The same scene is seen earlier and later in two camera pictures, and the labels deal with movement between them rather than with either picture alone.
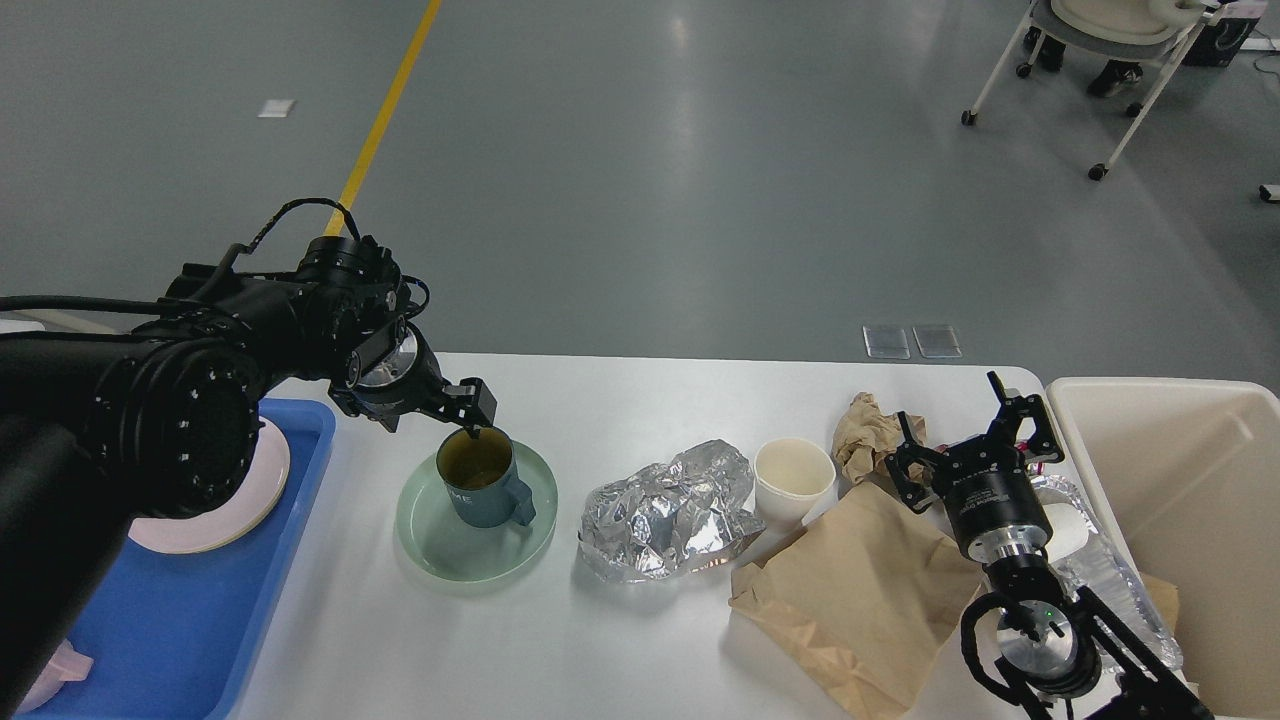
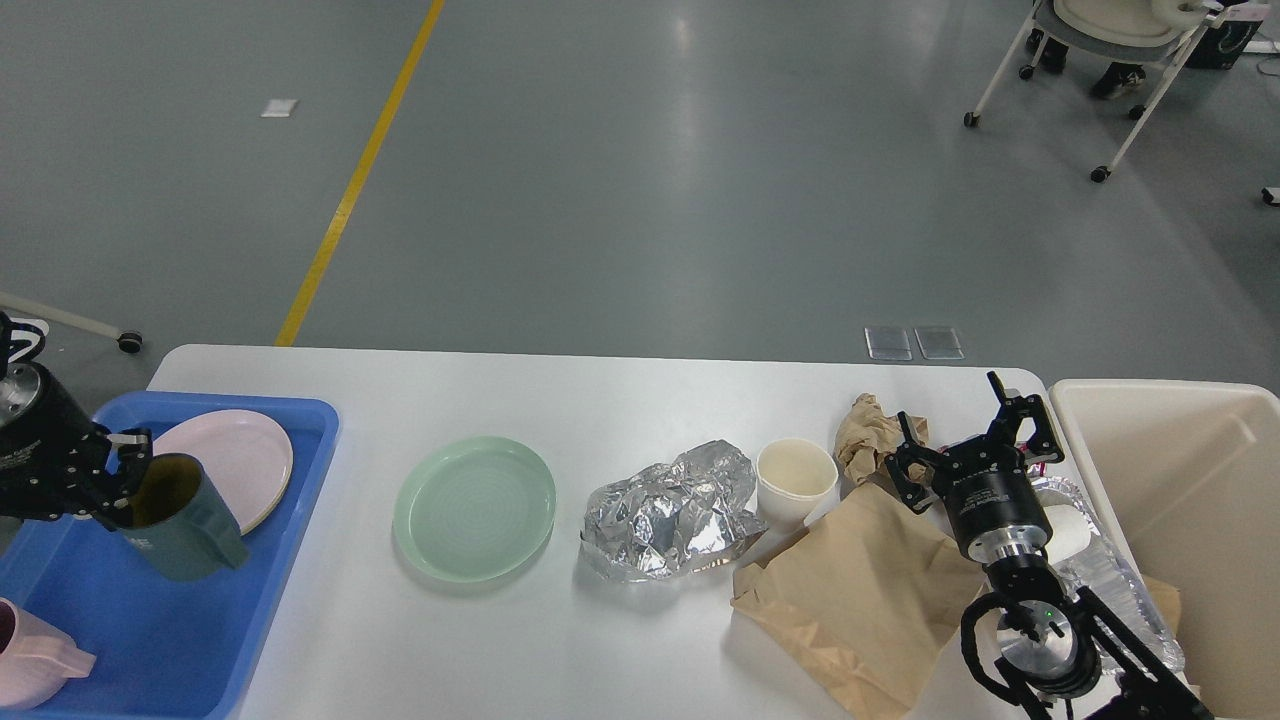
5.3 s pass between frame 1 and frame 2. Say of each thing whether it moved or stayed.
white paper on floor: stayed
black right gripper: stayed
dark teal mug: moved
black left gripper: moved
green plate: stayed
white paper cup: stayed
